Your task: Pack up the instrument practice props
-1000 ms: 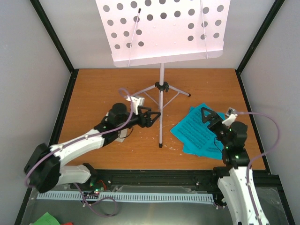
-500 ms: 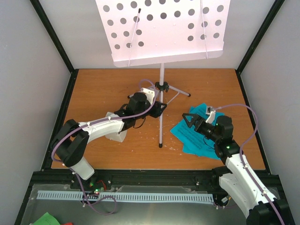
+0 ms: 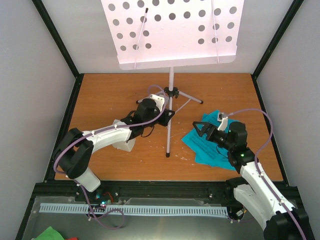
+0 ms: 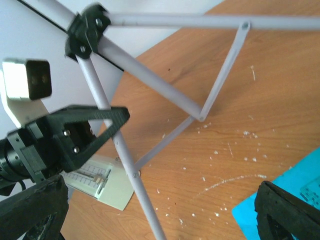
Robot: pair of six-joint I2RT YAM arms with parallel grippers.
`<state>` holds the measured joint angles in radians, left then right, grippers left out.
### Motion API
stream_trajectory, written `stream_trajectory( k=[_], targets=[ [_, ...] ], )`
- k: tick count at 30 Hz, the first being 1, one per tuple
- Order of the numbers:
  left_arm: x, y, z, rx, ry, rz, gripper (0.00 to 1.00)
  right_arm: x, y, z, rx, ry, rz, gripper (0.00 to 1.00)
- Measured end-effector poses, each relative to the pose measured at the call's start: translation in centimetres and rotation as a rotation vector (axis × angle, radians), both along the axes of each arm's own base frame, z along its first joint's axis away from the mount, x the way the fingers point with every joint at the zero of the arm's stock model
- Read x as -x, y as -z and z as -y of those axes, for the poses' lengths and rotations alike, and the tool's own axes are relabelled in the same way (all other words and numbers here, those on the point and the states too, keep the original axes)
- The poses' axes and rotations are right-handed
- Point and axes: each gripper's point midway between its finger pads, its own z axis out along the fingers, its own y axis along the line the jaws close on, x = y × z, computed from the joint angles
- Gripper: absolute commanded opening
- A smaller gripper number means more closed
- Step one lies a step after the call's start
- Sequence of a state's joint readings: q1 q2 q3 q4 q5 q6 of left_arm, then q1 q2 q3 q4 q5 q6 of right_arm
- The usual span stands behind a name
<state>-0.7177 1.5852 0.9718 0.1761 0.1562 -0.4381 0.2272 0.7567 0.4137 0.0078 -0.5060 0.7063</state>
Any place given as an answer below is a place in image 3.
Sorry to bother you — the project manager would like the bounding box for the black aluminium frame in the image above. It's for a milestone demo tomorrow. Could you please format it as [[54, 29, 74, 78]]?
[[16, 0, 304, 240]]

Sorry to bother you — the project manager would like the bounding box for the white metronome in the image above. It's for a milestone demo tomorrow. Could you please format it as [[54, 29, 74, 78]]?
[[109, 119, 136, 152]]

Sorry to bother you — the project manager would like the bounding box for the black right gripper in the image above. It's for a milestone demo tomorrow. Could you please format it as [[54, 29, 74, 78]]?
[[192, 121, 234, 151]]

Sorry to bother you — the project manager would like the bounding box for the green paper sheet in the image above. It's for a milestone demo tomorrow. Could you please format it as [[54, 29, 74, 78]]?
[[33, 226, 64, 240]]

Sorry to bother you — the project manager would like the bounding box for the light blue cable duct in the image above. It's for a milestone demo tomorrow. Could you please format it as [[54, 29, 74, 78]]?
[[38, 203, 228, 218]]

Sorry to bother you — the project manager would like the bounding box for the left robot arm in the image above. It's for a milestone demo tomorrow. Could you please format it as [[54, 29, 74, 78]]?
[[53, 94, 175, 202]]

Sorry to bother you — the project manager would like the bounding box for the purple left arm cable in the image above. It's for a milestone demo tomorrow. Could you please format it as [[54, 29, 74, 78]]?
[[53, 84, 167, 230]]

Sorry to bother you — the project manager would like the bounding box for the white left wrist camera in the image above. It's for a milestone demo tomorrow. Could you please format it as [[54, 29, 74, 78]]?
[[148, 94, 166, 111]]

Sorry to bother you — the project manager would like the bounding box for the red paper piece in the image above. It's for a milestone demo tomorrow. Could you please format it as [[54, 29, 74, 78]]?
[[65, 237, 79, 240]]

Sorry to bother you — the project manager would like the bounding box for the white tripod music stand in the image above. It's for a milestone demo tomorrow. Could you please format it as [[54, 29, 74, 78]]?
[[100, 0, 245, 158]]

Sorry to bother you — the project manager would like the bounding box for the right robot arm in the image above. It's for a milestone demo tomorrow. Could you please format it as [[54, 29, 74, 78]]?
[[192, 121, 314, 240]]

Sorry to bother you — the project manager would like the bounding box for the blue sheet music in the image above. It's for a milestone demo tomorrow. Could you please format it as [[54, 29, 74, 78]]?
[[195, 110, 236, 171], [182, 129, 234, 170]]

